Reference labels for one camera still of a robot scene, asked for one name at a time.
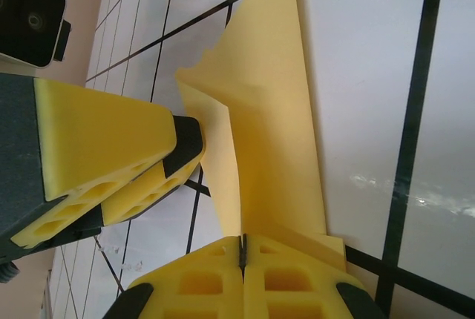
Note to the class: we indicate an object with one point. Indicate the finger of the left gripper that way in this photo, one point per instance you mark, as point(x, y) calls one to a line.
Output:
point(92, 141)
point(178, 170)

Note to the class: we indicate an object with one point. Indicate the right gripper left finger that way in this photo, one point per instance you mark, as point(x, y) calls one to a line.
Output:
point(200, 289)

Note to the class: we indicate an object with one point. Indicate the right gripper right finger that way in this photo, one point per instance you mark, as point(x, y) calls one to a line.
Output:
point(289, 289)

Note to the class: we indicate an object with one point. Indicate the yellow paper sheet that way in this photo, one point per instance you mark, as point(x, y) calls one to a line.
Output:
point(267, 130)

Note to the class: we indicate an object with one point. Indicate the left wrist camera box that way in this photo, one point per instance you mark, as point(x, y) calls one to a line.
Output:
point(29, 18)

